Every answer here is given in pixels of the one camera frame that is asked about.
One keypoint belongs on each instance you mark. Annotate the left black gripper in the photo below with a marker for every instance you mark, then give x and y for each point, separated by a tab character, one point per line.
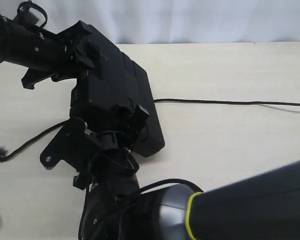
60	57

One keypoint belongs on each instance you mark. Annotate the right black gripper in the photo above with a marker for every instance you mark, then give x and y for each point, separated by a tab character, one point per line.
110	145

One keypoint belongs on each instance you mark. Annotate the black plastic carrying case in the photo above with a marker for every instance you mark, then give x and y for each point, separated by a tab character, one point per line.
116	79

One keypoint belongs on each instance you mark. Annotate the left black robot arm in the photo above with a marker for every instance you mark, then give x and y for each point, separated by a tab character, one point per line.
18	41

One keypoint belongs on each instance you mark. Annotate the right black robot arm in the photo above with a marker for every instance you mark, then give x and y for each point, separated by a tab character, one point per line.
264	207

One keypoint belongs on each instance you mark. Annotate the white curtain backdrop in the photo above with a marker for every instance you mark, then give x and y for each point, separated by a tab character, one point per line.
180	21

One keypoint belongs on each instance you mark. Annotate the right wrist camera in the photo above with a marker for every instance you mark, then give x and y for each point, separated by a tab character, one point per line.
70	144

